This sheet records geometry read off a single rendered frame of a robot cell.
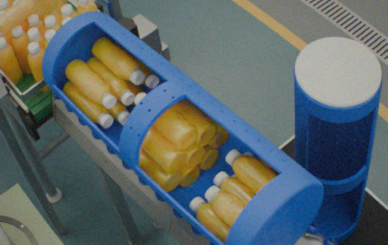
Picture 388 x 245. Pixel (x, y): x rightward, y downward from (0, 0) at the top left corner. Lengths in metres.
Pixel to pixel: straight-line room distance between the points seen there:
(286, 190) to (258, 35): 2.11
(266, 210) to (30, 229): 0.64
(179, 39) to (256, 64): 0.44
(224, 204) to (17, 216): 0.57
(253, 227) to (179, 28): 2.26
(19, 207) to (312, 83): 0.91
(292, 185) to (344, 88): 0.51
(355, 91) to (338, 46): 0.19
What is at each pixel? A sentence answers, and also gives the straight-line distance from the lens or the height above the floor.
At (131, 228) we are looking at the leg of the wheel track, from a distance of 2.82.
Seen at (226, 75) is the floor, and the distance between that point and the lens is 3.44.
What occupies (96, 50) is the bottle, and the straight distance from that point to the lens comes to 2.07.
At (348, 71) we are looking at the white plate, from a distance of 2.06.
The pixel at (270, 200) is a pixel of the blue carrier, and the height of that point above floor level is 1.23.
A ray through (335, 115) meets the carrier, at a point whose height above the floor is 0.99.
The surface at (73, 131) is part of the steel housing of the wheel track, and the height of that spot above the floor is 0.87.
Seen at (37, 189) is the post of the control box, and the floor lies 0.38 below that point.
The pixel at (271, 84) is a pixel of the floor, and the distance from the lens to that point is 3.38.
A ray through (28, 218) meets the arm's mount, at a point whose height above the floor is 1.07.
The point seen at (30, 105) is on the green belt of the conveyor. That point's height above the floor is 0.90.
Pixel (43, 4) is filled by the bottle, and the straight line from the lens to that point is 2.07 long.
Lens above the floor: 2.57
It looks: 51 degrees down
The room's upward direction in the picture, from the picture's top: 11 degrees counter-clockwise
